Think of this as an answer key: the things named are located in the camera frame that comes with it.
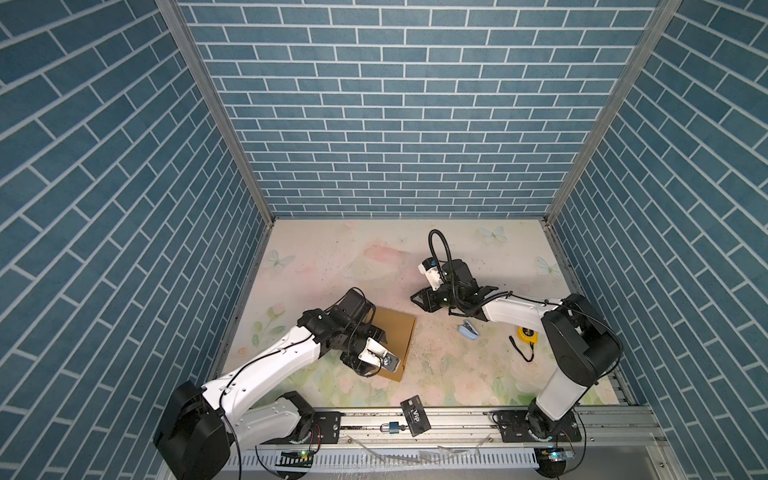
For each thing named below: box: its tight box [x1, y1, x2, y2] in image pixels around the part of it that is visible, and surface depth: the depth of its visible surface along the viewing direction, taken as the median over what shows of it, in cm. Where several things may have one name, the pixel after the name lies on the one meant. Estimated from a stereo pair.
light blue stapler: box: [458, 320, 479, 340], surface depth 91 cm
